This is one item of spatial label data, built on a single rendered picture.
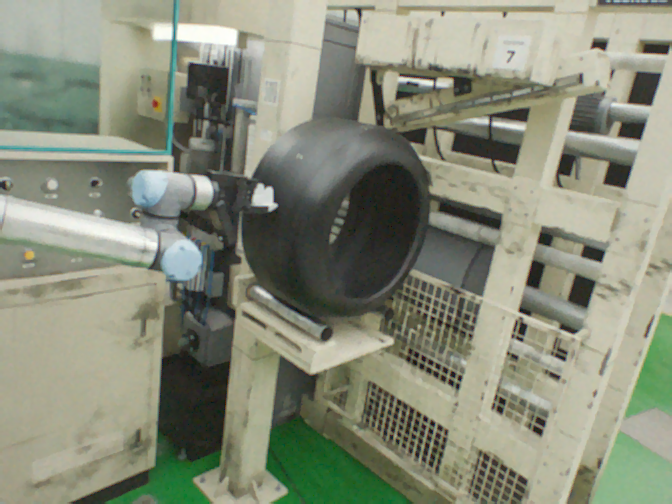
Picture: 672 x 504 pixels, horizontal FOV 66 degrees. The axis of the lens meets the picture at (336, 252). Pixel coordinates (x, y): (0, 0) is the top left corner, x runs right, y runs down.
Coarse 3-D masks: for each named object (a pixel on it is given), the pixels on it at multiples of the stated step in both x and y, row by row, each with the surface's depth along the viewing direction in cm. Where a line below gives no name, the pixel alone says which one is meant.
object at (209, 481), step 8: (208, 472) 209; (216, 472) 210; (200, 480) 204; (208, 480) 205; (216, 480) 205; (264, 480) 209; (272, 480) 210; (200, 488) 201; (208, 488) 201; (216, 488) 201; (264, 488) 205; (272, 488) 206; (280, 488) 205; (208, 496) 197; (224, 496) 198; (232, 496) 198; (248, 496) 200; (264, 496) 201; (272, 496) 202; (280, 496) 204
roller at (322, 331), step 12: (252, 288) 163; (264, 300) 158; (276, 300) 156; (276, 312) 155; (288, 312) 151; (300, 312) 150; (300, 324) 148; (312, 324) 145; (324, 324) 144; (324, 336) 142
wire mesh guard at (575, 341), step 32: (448, 288) 169; (480, 320) 163; (384, 352) 192; (512, 352) 156; (576, 352) 143; (352, 384) 205; (384, 384) 193; (416, 384) 183; (480, 384) 165; (512, 384) 157; (544, 384) 150; (352, 416) 207; (544, 448) 152; (448, 480) 178
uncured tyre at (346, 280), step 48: (288, 144) 137; (336, 144) 130; (384, 144) 136; (288, 192) 129; (336, 192) 128; (384, 192) 175; (288, 240) 128; (336, 240) 179; (384, 240) 176; (288, 288) 136; (336, 288) 172; (384, 288) 157
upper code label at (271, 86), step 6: (264, 84) 159; (270, 84) 157; (276, 84) 155; (264, 90) 159; (270, 90) 157; (276, 90) 156; (264, 96) 160; (270, 96) 158; (276, 96) 156; (264, 102) 160; (270, 102) 158; (276, 102) 156
